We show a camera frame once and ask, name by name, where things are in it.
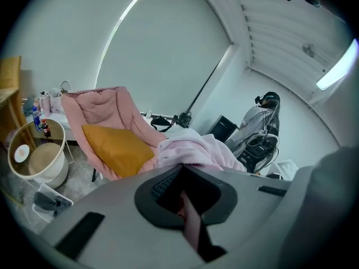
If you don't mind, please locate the white tote bag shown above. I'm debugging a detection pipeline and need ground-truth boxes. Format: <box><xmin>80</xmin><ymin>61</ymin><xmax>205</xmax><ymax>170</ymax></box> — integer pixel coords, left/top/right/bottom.
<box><xmin>49</xmin><ymin>80</ymin><xmax>73</xmax><ymax>115</ymax></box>

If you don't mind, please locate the yellow wooden shelf unit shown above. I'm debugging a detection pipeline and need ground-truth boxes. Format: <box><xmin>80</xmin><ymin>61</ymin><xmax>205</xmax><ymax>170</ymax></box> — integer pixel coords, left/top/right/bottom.
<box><xmin>0</xmin><ymin>55</ymin><xmax>30</xmax><ymax>151</ymax></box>

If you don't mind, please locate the long ceiling light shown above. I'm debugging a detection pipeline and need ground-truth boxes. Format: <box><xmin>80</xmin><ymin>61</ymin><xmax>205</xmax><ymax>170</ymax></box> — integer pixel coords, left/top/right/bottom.
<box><xmin>316</xmin><ymin>38</ymin><xmax>359</xmax><ymax>91</ymax></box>

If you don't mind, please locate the white wire basket with clothes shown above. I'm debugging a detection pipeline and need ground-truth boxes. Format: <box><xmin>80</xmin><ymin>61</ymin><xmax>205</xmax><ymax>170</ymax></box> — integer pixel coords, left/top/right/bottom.
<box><xmin>31</xmin><ymin>183</ymin><xmax>74</xmax><ymax>223</ymax></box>

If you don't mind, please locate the black box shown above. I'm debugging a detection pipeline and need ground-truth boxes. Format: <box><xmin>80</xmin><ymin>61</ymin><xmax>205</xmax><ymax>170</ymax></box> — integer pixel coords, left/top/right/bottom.
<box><xmin>209</xmin><ymin>114</ymin><xmax>239</xmax><ymax>143</ymax></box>

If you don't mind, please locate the small round white plate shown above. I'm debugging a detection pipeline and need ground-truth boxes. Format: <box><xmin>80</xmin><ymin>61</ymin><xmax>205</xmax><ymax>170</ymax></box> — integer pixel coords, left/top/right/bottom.
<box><xmin>14</xmin><ymin>144</ymin><xmax>30</xmax><ymax>164</ymax></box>

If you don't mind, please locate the pink fleece cloth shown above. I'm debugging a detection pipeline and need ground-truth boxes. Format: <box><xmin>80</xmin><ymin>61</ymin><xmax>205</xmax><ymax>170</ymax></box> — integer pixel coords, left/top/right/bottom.
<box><xmin>157</xmin><ymin>128</ymin><xmax>248</xmax><ymax>173</ymax></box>

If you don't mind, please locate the black slanted pole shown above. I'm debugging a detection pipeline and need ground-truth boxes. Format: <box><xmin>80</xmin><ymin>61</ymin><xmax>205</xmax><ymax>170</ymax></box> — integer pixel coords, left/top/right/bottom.
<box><xmin>187</xmin><ymin>63</ymin><xmax>223</xmax><ymax>114</ymax></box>

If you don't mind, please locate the round ceiling smoke detector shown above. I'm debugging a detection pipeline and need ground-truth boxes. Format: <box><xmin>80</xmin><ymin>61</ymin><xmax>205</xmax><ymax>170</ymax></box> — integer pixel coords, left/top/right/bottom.
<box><xmin>302</xmin><ymin>43</ymin><xmax>316</xmax><ymax>58</ymax></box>

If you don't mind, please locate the pink tumbler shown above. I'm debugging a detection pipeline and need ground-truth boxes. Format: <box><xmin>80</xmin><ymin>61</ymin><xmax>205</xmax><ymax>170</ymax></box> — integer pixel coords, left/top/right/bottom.
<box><xmin>40</xmin><ymin>93</ymin><xmax>51</xmax><ymax>118</ymax></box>

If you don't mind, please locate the cola bottle with red label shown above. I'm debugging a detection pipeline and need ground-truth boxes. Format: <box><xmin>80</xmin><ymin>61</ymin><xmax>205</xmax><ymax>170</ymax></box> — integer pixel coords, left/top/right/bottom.
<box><xmin>41</xmin><ymin>118</ymin><xmax>52</xmax><ymax>139</ymax></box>

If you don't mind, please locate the pink padded lounge chair seat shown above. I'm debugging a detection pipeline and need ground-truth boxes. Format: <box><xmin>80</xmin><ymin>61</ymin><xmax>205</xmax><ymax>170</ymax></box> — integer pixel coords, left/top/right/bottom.
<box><xmin>61</xmin><ymin>86</ymin><xmax>169</xmax><ymax>182</ymax></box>

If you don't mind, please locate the blue-labelled plastic bottle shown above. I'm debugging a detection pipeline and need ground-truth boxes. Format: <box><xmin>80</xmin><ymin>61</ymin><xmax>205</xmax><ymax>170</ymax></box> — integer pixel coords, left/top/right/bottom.
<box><xmin>31</xmin><ymin>106</ymin><xmax>42</xmax><ymax>132</ymax></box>

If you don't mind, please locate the mustard yellow cushion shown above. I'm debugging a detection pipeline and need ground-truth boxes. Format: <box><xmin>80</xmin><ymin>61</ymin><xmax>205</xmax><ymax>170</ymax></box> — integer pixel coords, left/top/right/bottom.
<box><xmin>81</xmin><ymin>124</ymin><xmax>156</xmax><ymax>178</ymax></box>

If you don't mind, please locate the person's left hand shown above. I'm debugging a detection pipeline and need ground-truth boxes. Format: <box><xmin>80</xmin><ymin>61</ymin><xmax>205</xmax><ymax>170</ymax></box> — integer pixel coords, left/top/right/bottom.
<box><xmin>176</xmin><ymin>191</ymin><xmax>202</xmax><ymax>252</ymax></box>

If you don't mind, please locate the black electronic device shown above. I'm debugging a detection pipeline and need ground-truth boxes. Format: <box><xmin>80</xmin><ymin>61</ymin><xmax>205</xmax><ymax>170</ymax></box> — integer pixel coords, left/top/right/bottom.
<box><xmin>177</xmin><ymin>112</ymin><xmax>192</xmax><ymax>128</ymax></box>

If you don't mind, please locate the round glass-top basket side table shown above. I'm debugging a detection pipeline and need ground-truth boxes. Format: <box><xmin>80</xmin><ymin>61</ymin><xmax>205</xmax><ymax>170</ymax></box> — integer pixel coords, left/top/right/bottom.
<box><xmin>7</xmin><ymin>119</ymin><xmax>75</xmax><ymax>189</ymax></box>

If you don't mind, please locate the white picture frame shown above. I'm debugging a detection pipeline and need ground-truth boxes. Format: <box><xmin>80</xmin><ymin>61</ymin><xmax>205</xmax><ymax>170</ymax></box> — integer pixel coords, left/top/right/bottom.
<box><xmin>266</xmin><ymin>160</ymin><xmax>298</xmax><ymax>181</ymax></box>

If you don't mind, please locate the black waist bag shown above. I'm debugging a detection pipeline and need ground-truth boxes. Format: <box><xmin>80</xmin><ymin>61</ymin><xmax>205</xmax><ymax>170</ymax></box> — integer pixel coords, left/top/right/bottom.
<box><xmin>150</xmin><ymin>115</ymin><xmax>173</xmax><ymax>133</ymax></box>

